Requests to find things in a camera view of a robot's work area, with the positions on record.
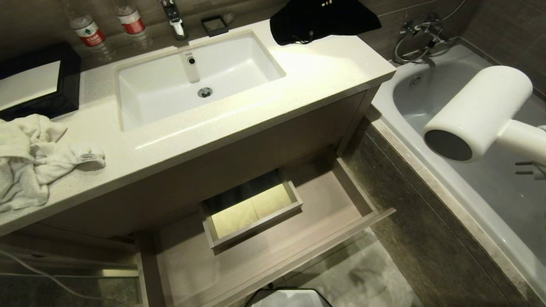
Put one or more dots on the white hair dryer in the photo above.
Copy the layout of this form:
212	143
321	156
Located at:
477	106

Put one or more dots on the small inner drawer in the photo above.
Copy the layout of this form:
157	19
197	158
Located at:
256	224

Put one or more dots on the large beige drawer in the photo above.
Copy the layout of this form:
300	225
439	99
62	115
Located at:
324	213

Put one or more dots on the chrome sink drain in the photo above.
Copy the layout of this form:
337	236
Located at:
204	92

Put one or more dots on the beige vanity cabinet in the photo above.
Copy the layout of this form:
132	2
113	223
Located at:
324	72

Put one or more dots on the white sink basin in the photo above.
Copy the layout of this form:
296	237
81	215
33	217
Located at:
222	68

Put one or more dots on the small black square dish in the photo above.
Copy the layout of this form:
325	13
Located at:
214	25

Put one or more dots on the black fabric bag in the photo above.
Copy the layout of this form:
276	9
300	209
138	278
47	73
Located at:
324	19

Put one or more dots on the chrome sink faucet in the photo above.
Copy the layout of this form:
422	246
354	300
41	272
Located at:
175	21

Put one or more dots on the chrome bathtub faucet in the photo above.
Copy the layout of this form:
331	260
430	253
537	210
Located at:
420	32

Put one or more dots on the red label water bottle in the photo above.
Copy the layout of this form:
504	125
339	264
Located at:
88	33
133	23

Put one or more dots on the black tissue box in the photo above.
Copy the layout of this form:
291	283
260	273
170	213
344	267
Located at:
68	81

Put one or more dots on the white bathtub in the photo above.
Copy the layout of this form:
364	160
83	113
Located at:
503	200

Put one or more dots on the white towel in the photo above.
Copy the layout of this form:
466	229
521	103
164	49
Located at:
25	162

